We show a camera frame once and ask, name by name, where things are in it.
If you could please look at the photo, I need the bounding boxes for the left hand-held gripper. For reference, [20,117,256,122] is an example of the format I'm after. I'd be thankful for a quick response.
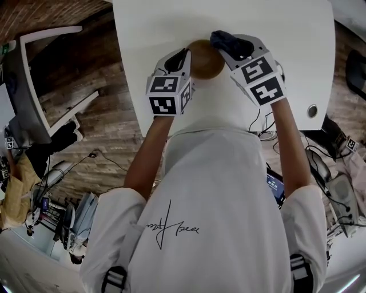
[146,48,192,116]

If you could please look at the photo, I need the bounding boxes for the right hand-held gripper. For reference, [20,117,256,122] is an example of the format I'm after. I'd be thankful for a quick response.
[218,34,288,109]

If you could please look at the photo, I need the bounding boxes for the dark blue cloth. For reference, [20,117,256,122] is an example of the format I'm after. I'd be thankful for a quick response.
[210,30,254,60]

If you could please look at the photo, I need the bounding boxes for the brown wooden bowl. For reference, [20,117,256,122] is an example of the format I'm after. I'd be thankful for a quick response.
[188,39,225,80]

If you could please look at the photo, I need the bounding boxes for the person's right forearm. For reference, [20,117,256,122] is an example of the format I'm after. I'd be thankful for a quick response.
[270,100,314,201]

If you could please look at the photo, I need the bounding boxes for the person's left forearm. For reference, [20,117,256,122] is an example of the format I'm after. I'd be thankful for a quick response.
[123,114,175,201]

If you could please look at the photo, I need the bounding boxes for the white table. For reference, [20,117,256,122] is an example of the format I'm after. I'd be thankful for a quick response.
[112,0,336,138]

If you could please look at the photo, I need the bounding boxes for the round table black legs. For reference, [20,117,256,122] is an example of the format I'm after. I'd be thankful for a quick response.
[345,49,366,101]

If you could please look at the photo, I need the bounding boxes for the black tablet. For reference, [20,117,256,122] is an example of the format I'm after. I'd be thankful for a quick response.
[265,168,287,207]

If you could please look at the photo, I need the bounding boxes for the person's white shirt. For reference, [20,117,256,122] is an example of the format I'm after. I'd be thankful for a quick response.
[79,125,328,293]

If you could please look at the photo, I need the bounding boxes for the grey desk white legs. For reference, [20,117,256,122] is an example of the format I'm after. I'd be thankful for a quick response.
[0,25,100,148]

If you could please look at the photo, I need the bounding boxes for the grey mesh office chair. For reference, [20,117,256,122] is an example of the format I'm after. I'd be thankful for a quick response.
[304,147,363,238]

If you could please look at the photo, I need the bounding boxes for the black equipment cart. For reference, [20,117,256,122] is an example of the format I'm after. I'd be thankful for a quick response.
[25,194,75,252]

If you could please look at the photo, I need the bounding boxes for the grey black shoulder strap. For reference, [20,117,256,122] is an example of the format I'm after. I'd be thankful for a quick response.
[101,266,128,293]
[289,253,311,293]

